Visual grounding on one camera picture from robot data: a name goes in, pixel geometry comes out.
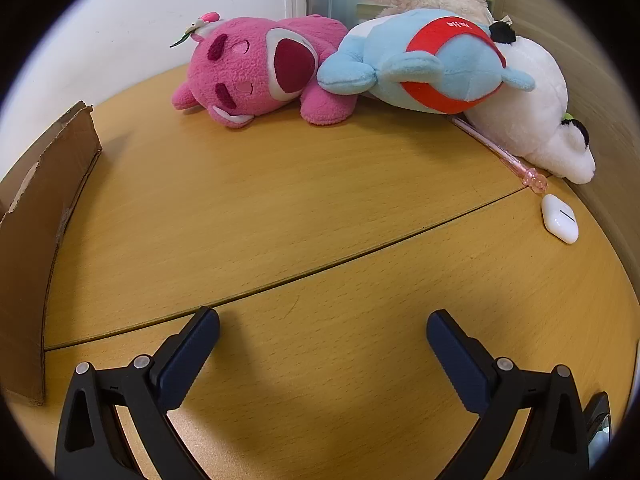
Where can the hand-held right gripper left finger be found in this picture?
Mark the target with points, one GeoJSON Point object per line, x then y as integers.
{"type": "Point", "coordinates": [187, 360]}

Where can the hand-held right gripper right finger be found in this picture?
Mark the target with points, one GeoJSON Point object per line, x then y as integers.
{"type": "Point", "coordinates": [457, 360]}

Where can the brown cardboard box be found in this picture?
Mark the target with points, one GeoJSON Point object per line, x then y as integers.
{"type": "Point", "coordinates": [40, 235]}

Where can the wooden desktop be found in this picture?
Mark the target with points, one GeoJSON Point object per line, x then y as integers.
{"type": "Point", "coordinates": [300, 185]}

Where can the white earbuds case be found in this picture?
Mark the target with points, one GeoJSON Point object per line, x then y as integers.
{"type": "Point", "coordinates": [557, 220]}

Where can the pink pen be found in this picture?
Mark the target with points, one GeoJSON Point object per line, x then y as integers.
{"type": "Point", "coordinates": [500, 152]}

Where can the white plush toy black ears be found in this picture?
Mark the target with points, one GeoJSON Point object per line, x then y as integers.
{"type": "Point", "coordinates": [530, 100]}

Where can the pink plush toy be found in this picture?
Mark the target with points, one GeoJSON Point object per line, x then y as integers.
{"type": "Point", "coordinates": [240, 70]}

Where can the blue and red plush toy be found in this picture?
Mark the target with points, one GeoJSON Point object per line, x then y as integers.
{"type": "Point", "coordinates": [390, 50]}

